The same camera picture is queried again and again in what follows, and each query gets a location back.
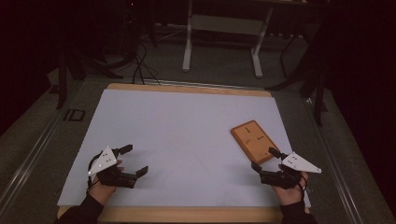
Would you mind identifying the wooden board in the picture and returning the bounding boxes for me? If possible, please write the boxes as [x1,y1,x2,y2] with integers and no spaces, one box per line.
[230,119,281,166]

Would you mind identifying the white table mat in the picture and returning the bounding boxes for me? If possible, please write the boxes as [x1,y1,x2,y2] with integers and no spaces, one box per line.
[57,88,312,208]

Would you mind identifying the person's left hand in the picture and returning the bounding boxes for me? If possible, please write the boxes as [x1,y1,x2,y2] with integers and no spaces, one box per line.
[88,160,125,206]

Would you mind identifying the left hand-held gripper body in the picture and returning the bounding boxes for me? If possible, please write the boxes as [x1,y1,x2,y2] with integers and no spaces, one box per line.
[88,146,138,189]

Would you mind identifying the black floor cables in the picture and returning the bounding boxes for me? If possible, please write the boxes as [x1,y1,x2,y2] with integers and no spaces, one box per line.
[131,38,162,87]

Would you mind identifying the metal floor rail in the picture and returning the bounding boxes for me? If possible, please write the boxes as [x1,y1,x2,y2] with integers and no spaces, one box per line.
[0,81,78,213]
[302,96,366,224]

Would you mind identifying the person's right hand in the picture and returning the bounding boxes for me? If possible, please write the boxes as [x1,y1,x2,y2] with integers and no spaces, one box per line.
[272,172,309,206]

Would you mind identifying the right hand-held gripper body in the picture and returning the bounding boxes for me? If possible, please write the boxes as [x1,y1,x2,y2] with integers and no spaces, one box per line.
[260,151,322,189]

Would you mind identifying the black metal stand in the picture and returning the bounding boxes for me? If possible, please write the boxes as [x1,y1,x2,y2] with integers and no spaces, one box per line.
[55,36,125,110]
[265,34,330,128]

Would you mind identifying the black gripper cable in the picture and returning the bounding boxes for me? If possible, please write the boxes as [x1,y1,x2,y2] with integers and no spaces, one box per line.
[86,150,105,195]
[298,174,313,200]

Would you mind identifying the white desk frame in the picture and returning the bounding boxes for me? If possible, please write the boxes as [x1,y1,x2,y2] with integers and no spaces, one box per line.
[181,0,275,79]

